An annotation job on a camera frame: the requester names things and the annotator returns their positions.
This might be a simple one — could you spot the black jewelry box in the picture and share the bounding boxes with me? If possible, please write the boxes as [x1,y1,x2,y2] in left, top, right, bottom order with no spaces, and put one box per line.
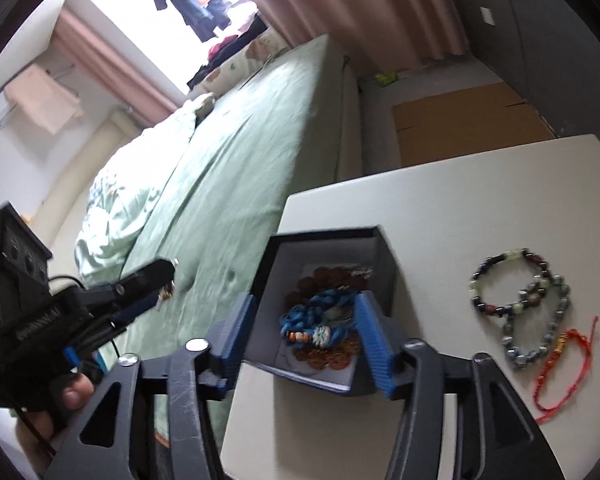
[242,226,407,399]

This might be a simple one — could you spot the pile of dark clothes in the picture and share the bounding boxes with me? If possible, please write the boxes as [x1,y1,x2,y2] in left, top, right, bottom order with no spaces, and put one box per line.
[187,9,277,92]

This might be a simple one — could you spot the flat cardboard sheet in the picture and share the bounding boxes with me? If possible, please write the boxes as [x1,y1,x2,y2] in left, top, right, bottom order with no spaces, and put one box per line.
[390,82,557,169]

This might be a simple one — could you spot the light green quilt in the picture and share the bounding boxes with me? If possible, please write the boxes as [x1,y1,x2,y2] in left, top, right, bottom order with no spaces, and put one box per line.
[74,92,217,282]

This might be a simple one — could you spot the dark wardrobe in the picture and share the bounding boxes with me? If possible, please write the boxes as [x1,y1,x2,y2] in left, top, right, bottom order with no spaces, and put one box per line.
[500,0,600,173]

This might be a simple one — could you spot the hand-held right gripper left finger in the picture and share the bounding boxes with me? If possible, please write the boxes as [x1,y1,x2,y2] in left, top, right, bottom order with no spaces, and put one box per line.
[42,292,258,480]

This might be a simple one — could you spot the grey bead bracelet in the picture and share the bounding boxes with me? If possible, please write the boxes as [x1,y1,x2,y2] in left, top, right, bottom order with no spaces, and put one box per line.
[502,273,573,369]

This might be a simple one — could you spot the hanging beige towel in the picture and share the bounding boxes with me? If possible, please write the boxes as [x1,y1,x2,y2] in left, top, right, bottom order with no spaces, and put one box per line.
[3,63,85,136]

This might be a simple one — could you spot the hanging dark clothes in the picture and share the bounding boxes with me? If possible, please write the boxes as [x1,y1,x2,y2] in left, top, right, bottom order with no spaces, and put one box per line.
[140,0,234,44]

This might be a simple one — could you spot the bed with green sheet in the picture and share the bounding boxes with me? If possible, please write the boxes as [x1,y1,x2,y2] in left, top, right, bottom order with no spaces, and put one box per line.
[125,33,367,361]

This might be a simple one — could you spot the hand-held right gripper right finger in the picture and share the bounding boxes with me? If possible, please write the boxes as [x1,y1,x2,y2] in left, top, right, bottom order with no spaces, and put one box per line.
[355,292,563,480]

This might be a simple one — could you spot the blue braided bracelet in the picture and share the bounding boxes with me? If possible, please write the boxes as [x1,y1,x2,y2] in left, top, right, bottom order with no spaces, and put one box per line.
[278,290,359,349]

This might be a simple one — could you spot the red string bracelet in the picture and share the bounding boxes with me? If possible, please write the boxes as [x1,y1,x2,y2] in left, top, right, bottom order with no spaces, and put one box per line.
[532,315,600,424]

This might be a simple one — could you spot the brown seed bead bracelet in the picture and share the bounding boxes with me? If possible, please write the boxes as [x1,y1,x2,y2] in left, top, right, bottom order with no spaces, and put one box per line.
[287,265,377,371]

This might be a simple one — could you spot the wide pink curtain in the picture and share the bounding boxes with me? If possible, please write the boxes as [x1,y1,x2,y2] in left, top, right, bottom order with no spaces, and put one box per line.
[242,0,469,64]

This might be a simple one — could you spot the floral pillow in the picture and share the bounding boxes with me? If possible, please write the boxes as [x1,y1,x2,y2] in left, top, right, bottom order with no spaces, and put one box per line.
[200,29,292,97]

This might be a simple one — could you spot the black green bead bracelet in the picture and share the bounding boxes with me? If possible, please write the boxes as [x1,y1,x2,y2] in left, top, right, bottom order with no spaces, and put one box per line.
[471,247,552,317]

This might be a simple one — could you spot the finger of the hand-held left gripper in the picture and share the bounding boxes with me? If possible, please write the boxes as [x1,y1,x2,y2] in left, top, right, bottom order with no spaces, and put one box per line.
[97,294,162,333]
[87,258,176,313]

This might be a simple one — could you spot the narrow pink curtain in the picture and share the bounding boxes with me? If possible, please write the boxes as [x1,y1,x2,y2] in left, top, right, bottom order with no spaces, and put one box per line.
[52,9,182,129]

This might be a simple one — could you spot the person's left hand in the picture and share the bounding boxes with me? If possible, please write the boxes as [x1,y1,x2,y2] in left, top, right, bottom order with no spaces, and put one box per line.
[10,372,98,461]

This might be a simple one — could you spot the beige headboard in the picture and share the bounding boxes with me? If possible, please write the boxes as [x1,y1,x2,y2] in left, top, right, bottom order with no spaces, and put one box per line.
[22,109,147,272]

